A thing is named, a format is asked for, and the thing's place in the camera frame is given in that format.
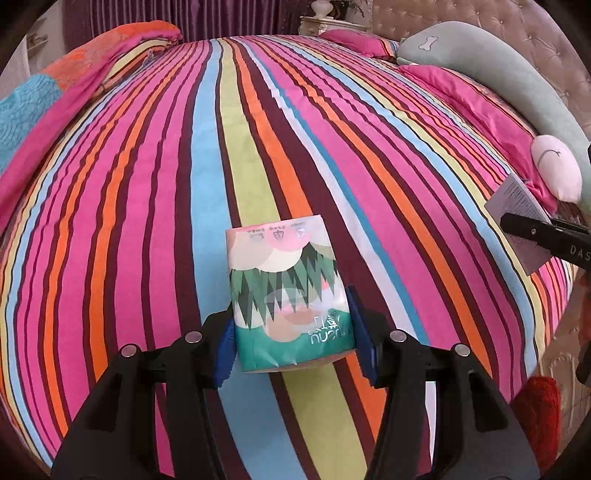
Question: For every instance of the tufted beige headboard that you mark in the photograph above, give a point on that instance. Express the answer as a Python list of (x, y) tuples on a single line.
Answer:
[(508, 23)]

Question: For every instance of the large pink pillow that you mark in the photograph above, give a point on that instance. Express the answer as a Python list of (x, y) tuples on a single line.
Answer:
[(471, 110)]

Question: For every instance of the purple curtain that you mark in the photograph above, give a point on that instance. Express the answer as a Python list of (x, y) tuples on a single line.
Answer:
[(184, 21)]

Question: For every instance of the teal plush toy pillow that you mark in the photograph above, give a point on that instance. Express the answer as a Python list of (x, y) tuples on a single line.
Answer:
[(508, 83)]

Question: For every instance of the patterned folded quilt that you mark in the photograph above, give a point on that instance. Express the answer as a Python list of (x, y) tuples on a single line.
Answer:
[(69, 83)]

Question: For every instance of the green white tissue pack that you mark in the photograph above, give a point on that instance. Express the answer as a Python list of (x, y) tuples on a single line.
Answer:
[(286, 295)]

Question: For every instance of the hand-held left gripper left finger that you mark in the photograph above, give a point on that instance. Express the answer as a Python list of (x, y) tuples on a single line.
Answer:
[(225, 350)]

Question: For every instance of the red shaggy rug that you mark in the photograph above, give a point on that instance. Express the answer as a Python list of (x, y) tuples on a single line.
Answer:
[(538, 410)]

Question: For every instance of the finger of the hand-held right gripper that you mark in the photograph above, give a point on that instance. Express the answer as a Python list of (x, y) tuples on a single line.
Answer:
[(531, 229)]

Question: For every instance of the cream carved bed frame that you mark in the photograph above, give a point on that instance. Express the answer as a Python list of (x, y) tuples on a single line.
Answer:
[(565, 350)]

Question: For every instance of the white box with text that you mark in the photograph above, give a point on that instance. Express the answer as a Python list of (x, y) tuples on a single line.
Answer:
[(512, 207)]

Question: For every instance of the small pink pillow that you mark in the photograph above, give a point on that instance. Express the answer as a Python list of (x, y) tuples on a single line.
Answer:
[(360, 42)]

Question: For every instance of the white nightstand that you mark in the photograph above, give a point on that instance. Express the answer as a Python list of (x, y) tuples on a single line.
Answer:
[(332, 24)]

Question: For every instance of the striped bed sheet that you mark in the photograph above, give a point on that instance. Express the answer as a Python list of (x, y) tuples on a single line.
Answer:
[(184, 184)]

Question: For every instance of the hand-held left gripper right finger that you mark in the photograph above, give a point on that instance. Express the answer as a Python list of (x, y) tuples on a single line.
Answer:
[(364, 337)]

